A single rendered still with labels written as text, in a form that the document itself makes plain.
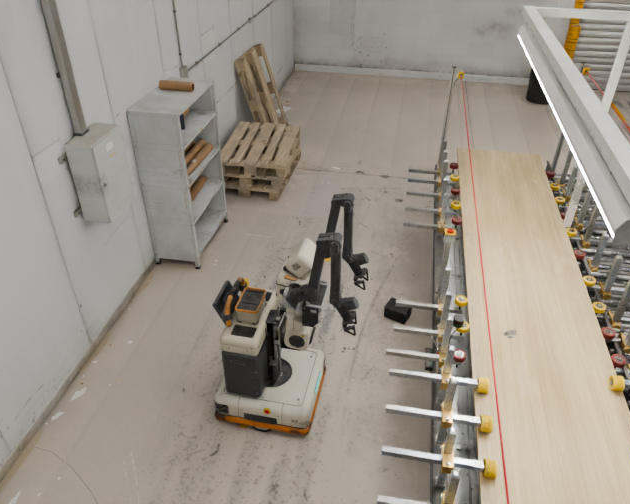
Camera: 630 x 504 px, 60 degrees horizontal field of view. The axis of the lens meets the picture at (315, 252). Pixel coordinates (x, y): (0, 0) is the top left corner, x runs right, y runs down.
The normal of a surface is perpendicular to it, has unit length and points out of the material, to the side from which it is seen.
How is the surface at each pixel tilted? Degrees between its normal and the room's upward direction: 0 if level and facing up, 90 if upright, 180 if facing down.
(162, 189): 90
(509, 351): 0
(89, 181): 90
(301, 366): 0
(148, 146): 90
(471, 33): 90
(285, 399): 0
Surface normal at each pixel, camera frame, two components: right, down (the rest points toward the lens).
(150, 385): 0.01, -0.82
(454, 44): -0.18, 0.57
